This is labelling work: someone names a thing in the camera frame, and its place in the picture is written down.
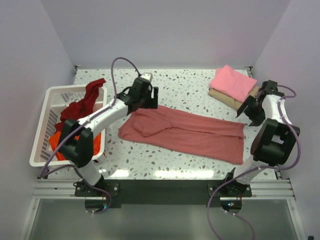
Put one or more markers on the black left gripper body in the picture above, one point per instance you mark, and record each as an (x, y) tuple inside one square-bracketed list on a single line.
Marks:
[(153, 97)]

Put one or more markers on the orange t-shirt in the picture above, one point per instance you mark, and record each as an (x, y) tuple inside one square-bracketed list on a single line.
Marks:
[(54, 142)]

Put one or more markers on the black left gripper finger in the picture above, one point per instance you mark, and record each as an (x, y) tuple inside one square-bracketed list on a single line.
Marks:
[(154, 92), (150, 103)]

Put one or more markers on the dusty red t-shirt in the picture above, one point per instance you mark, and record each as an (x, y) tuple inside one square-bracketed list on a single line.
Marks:
[(187, 133)]

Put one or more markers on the folded pink t-shirt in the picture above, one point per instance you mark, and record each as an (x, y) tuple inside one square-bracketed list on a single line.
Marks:
[(232, 83)]

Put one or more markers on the dark red t-shirt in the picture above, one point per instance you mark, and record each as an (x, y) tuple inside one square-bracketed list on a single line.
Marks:
[(82, 108)]

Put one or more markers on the white plastic laundry basket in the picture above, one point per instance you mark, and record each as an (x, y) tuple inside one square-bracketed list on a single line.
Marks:
[(56, 99)]

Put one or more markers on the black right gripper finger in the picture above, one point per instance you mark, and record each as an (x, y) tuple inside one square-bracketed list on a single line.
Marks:
[(246, 105), (256, 120)]

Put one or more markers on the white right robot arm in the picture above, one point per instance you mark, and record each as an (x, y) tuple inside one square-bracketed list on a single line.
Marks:
[(275, 140)]

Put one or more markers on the aluminium frame rail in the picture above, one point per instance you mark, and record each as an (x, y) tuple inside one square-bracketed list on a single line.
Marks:
[(71, 189)]

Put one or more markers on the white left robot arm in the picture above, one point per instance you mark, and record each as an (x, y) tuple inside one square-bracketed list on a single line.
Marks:
[(77, 136)]

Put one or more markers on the folded beige t-shirt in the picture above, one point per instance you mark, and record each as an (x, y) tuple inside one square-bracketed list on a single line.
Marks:
[(230, 101)]

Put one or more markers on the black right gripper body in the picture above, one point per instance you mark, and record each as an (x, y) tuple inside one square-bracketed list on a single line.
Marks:
[(251, 110)]

